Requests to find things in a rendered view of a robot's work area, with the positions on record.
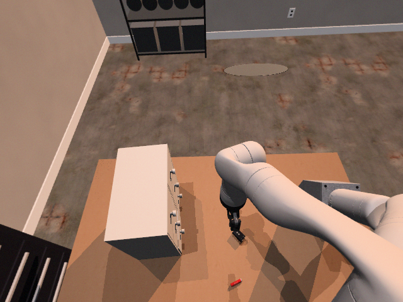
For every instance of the black 9v battery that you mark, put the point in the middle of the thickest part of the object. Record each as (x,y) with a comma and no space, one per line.
(239,235)

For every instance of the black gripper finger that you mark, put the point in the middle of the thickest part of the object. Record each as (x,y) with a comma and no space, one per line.
(235,223)

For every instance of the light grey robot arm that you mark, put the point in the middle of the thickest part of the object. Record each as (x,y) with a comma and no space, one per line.
(377,257)

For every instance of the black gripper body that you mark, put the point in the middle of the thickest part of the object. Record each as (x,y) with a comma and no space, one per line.
(232,209)

